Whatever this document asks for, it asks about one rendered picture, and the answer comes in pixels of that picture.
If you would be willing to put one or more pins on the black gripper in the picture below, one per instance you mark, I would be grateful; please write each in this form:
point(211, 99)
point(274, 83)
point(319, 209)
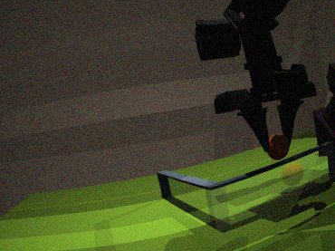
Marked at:
point(250, 103)

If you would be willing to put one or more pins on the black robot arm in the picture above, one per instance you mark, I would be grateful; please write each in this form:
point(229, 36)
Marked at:
point(217, 39)

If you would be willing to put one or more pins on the dark brown and orange ball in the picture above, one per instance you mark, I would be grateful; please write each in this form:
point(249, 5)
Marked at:
point(279, 147)

